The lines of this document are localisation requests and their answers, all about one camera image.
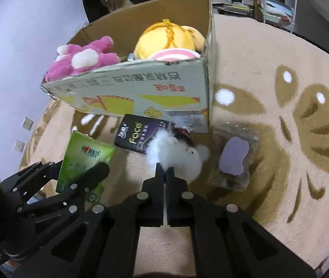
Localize black tissue pack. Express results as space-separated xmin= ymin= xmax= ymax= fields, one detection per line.
xmin=114 ymin=114 xmax=177 ymax=155

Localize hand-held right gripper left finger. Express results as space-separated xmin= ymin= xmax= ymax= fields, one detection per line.
xmin=14 ymin=162 xmax=165 ymax=278

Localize stacks of books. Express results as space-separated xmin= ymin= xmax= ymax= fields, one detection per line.
xmin=211 ymin=0 xmax=255 ymax=15

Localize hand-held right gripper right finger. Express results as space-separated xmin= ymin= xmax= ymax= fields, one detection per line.
xmin=166 ymin=169 xmax=317 ymax=278

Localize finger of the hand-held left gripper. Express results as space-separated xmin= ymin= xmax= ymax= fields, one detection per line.
xmin=0 ymin=161 xmax=64 ymax=200
xmin=17 ymin=162 xmax=111 ymax=218

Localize white fluffy plush toy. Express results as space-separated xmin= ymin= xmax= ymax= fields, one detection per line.
xmin=146 ymin=119 xmax=210 ymax=184

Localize green tissue pack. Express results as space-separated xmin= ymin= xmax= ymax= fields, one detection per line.
xmin=55 ymin=131 xmax=116 ymax=203

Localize printed cardboard box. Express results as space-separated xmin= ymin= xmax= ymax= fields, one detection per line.
xmin=40 ymin=0 xmax=215 ymax=134

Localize yellow plush toy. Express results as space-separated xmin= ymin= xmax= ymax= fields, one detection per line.
xmin=134 ymin=19 xmax=206 ymax=60

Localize black hanging garment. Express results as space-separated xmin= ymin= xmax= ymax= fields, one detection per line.
xmin=78 ymin=0 xmax=116 ymax=24

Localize pink plush toy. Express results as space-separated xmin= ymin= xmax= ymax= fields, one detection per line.
xmin=44 ymin=35 xmax=120 ymax=82

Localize white trolley cart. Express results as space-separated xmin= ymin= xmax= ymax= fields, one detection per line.
xmin=259 ymin=0 xmax=298 ymax=34

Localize pink swirl roll plush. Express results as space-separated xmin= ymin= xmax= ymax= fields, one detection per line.
xmin=150 ymin=49 xmax=201 ymax=62

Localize purple item in clear bag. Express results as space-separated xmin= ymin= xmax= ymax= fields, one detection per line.
xmin=208 ymin=122 xmax=259 ymax=192

